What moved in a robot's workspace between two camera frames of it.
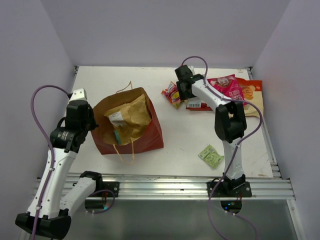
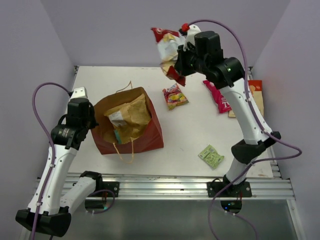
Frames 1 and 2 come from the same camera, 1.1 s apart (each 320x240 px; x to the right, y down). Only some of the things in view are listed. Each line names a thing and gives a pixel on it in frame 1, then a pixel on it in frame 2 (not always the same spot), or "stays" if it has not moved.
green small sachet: (210, 155) stays
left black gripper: (93, 123) stays
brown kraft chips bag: (129, 120) stays
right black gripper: (183, 95) -> (180, 66)
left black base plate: (113, 186) stays
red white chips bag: (197, 104) -> (168, 42)
